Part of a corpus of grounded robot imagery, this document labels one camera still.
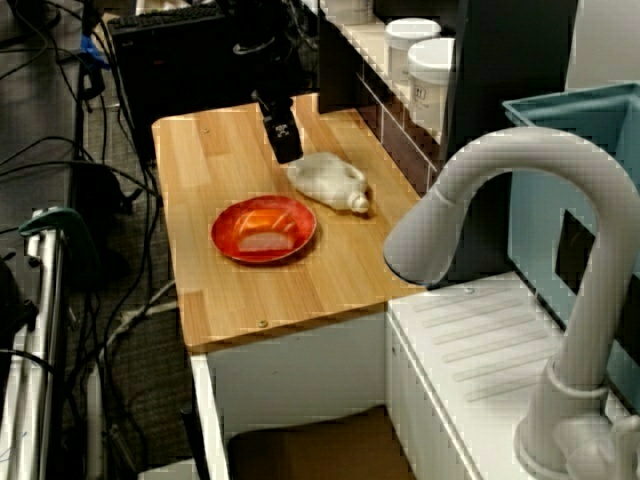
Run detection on teal plastic bin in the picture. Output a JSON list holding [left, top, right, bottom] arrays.
[[502, 82, 640, 416]]

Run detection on white toy sink unit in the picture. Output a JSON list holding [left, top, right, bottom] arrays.
[[189, 272, 640, 480]]

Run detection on white lidded jar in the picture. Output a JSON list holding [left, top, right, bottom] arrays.
[[407, 37, 457, 131], [384, 18, 444, 86]]

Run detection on aluminium frame rail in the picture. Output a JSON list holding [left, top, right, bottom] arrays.
[[0, 234, 69, 480]]

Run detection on white plastic jug bottle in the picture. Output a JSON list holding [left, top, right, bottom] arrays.
[[286, 151, 372, 217]]

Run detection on blue plastic piece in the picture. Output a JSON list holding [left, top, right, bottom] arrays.
[[81, 34, 112, 70]]

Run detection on dark grey upright panel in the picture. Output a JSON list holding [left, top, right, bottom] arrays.
[[442, 0, 580, 286]]

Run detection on dark tile backsplash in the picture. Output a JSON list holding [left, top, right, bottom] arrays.
[[357, 74, 441, 196]]

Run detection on white cable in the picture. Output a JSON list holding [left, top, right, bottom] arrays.
[[99, 279, 177, 366]]

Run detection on light grey toy faucet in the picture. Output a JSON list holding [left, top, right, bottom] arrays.
[[382, 126, 640, 480]]

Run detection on black equipment box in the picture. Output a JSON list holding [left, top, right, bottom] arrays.
[[107, 5, 281, 164]]

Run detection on cream shelf ledge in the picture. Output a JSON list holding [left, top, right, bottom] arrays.
[[339, 22, 446, 146]]

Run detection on red round plate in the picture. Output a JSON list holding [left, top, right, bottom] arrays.
[[210, 194, 318, 266]]

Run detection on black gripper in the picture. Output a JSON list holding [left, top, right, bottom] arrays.
[[249, 88, 305, 165]]

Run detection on salmon sushi toy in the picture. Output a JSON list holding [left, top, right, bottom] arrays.
[[233, 209, 299, 254]]

